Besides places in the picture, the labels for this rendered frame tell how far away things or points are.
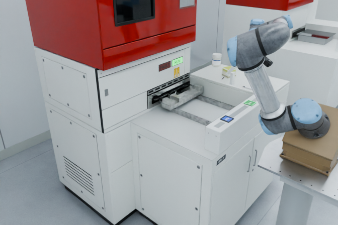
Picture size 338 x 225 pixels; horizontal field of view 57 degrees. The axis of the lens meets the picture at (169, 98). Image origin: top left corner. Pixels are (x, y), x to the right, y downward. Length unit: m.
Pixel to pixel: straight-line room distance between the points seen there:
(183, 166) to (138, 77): 0.60
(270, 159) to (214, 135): 0.32
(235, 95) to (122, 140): 0.81
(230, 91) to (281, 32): 0.97
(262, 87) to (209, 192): 0.69
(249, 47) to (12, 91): 2.41
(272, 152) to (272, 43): 0.71
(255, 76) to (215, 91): 0.93
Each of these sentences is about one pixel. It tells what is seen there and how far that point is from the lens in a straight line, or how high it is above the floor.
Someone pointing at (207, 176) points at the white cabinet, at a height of 0.71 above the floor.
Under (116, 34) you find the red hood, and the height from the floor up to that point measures 1.40.
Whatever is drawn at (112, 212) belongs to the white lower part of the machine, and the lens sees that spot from 2.27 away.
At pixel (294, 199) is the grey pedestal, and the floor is 0.60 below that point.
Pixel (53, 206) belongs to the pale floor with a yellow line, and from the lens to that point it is 2.71.
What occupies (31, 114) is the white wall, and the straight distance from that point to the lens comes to 3.36.
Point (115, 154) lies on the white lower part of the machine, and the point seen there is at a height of 0.63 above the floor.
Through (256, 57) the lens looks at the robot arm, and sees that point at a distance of 1.28.
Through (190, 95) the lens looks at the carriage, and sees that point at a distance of 2.19.
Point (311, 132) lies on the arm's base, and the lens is 1.62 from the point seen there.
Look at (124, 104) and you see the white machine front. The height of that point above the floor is 0.95.
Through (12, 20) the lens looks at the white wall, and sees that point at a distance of 3.08.
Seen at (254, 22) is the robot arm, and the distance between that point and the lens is 1.76.
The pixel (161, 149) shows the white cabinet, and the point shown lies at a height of 0.73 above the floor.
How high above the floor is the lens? 1.79
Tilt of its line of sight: 25 degrees down
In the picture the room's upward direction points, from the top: straight up
